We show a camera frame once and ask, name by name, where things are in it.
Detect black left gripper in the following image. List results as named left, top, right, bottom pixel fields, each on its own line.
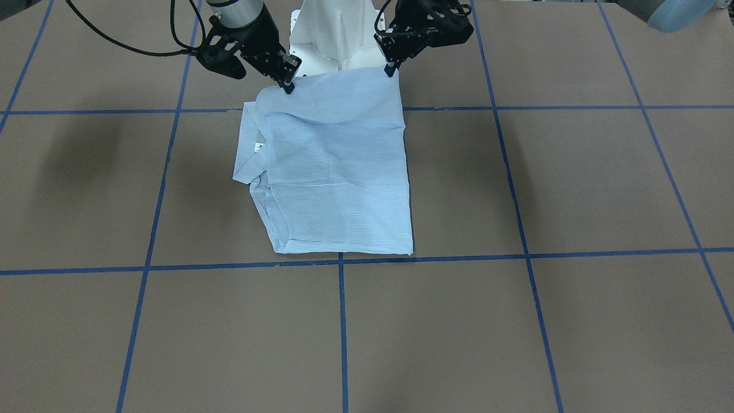
left=374, top=1, right=474, bottom=77

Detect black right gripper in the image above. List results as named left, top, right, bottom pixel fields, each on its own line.
left=194, top=7, right=302, bottom=95

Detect light blue button shirt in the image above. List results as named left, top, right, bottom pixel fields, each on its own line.
left=233, top=67, right=414, bottom=255

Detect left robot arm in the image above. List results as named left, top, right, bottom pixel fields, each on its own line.
left=374, top=1, right=716, bottom=77

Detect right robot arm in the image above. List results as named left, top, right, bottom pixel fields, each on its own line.
left=195, top=1, right=302, bottom=94

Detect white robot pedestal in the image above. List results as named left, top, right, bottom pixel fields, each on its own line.
left=289, top=1, right=386, bottom=77

